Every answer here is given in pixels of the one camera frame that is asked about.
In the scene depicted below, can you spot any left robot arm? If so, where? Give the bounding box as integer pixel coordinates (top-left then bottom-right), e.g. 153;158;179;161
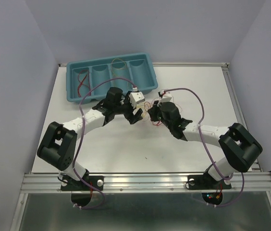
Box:
37;87;145;190

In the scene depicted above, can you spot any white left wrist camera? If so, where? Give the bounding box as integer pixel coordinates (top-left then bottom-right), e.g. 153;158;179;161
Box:
128;87;145;109

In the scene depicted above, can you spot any red wire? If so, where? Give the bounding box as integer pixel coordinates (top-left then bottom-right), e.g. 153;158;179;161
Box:
77;69;90;98

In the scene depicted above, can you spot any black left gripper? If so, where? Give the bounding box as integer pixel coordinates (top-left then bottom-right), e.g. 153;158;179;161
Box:
113;91;142;124

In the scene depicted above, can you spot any teal four-compartment tray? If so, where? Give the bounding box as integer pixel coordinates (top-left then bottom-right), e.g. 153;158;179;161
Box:
65;53;158;104

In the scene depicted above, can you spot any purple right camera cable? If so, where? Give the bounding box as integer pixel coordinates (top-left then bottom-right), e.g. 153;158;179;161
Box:
165;87;244;208

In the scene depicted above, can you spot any aluminium front mounting rail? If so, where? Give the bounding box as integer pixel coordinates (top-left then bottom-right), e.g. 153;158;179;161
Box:
20;172;271;194

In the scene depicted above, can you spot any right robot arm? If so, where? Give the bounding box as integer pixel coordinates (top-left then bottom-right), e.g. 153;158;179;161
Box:
148;101;263;188

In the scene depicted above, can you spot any bundle of thin wires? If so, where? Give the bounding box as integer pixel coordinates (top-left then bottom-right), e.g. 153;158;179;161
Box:
136;97;183;127

